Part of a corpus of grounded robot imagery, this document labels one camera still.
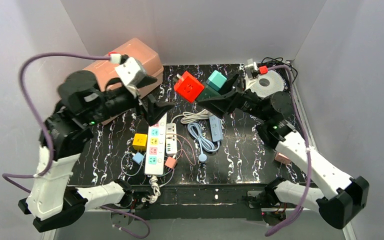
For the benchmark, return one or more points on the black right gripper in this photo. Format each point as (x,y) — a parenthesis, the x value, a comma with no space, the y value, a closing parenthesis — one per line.
(239,98)

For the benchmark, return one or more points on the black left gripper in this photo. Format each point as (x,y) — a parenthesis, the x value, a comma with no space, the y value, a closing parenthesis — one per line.
(142,106)

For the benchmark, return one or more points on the dark green cube adapter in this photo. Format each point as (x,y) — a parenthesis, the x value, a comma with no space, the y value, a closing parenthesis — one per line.
(207,93)

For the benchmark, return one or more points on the teal charger plug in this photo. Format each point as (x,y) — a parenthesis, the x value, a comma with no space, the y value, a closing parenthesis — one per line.
(216,80)

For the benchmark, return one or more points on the light blue power strip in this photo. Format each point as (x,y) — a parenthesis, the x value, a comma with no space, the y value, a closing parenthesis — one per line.
(215,128)

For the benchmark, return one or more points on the small white USB power strip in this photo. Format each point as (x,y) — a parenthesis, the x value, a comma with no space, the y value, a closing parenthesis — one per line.
(171,144)

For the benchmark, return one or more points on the yellow cube socket adapter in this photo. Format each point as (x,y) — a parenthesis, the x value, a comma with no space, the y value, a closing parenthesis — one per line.
(140,141)

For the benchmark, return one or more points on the red cube plug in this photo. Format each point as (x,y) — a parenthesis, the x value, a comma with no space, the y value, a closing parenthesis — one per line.
(188,87)

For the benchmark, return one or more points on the large white power strip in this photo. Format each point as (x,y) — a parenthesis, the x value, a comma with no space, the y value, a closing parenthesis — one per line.
(155,148)

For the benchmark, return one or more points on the light blue charger plug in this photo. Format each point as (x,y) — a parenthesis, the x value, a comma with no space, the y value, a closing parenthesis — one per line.
(138,158)

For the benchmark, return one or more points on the pink charger plug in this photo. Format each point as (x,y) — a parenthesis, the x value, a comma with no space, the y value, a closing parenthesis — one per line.
(171,162)
(281,158)

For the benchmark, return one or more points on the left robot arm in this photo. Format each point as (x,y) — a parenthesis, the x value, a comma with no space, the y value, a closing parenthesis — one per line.
(51,201)

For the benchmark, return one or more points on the white LED strip reel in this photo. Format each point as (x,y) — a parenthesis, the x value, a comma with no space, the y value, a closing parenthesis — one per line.
(265,85)

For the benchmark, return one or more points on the pink translucent storage box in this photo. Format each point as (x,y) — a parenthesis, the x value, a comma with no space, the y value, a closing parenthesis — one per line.
(89,82)

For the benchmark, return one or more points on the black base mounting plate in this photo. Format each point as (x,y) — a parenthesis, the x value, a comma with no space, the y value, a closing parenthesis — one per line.
(207,201)

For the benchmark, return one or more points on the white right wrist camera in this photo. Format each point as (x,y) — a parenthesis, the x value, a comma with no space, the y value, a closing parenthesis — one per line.
(252,71)

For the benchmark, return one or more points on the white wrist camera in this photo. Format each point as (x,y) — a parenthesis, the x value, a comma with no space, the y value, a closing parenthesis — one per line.
(252,71)
(134,77)

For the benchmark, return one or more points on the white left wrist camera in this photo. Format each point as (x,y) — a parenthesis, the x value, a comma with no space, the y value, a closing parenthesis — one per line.
(134,77)

